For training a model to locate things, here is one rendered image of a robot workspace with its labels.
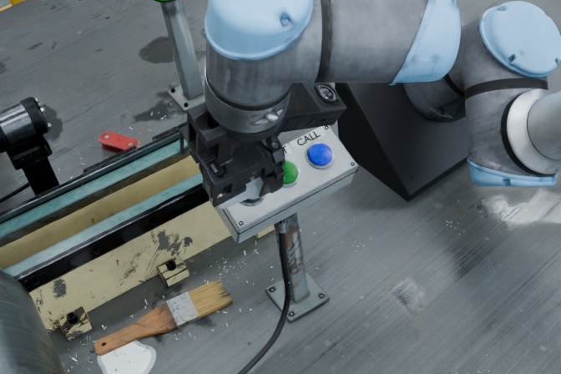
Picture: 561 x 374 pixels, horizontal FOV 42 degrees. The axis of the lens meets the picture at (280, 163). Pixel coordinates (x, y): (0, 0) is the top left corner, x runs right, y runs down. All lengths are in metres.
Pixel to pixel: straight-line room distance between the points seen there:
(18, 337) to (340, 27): 0.42
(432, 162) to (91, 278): 0.56
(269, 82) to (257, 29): 0.06
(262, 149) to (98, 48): 1.01
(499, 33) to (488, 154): 0.16
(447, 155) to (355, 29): 0.70
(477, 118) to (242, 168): 0.46
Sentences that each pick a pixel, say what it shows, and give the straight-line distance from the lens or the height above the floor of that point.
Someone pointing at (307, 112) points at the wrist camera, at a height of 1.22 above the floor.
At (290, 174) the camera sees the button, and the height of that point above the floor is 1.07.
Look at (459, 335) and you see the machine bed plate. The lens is 1.04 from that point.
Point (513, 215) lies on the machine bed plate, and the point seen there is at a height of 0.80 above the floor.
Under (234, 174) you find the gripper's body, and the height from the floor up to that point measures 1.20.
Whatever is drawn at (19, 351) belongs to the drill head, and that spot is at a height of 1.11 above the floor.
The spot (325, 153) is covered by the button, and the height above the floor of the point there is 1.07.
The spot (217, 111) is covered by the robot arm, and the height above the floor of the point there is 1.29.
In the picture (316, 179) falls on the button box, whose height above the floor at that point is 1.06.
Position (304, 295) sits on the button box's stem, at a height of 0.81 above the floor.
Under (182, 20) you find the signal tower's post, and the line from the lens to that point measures 1.35.
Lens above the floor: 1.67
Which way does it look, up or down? 43 degrees down
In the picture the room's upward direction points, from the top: 9 degrees counter-clockwise
